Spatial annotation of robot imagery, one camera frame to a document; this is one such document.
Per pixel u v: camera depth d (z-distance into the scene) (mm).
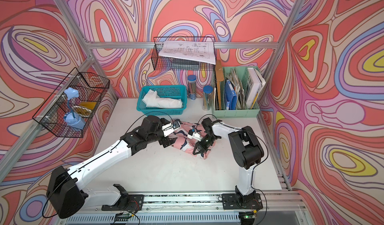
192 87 1111
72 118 660
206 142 803
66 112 730
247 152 511
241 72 1046
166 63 1015
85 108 704
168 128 658
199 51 839
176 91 1188
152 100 1089
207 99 1044
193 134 840
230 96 959
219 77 905
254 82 933
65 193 383
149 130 595
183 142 866
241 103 1015
